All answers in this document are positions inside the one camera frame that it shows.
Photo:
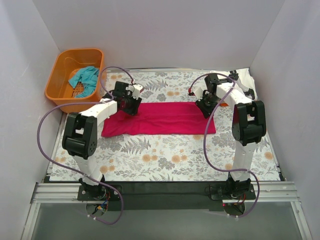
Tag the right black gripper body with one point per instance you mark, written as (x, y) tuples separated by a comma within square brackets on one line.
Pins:
[(204, 107)]

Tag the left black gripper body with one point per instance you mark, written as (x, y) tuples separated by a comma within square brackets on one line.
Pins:
[(132, 107)]

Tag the magenta t shirt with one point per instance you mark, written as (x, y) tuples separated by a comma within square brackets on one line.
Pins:
[(157, 118)]

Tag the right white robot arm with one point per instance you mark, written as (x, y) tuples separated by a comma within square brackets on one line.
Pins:
[(248, 127)]

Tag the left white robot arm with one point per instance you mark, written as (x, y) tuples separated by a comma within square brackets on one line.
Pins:
[(80, 137)]

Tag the orange folded t shirt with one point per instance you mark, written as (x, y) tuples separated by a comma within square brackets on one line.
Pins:
[(223, 104)]

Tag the white printed folded t shirt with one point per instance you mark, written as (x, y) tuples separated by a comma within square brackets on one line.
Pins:
[(245, 82)]

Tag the teal t shirt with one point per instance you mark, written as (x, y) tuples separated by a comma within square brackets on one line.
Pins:
[(88, 77)]

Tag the floral patterned table mat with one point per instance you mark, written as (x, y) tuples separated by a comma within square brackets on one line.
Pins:
[(167, 157)]

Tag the orange plastic basket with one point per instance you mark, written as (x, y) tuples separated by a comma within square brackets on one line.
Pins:
[(67, 64)]

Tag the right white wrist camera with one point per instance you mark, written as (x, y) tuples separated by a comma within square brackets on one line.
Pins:
[(197, 92)]

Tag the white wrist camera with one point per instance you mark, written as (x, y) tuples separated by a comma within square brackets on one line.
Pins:
[(135, 89), (197, 92)]

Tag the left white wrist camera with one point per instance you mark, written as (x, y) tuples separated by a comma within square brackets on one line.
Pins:
[(135, 89)]

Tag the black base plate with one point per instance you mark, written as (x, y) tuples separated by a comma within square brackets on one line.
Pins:
[(166, 195)]

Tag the aluminium frame rail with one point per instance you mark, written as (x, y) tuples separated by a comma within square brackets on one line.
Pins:
[(56, 214)]

